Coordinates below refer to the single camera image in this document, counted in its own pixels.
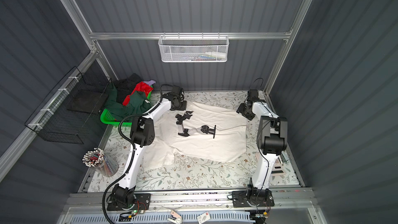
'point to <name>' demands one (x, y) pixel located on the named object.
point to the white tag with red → (203, 218)
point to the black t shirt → (125, 87)
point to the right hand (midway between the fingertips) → (244, 113)
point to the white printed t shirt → (197, 131)
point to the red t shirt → (141, 86)
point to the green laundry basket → (107, 115)
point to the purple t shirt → (150, 82)
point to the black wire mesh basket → (67, 112)
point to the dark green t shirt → (137, 104)
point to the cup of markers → (97, 158)
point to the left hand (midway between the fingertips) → (184, 106)
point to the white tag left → (175, 218)
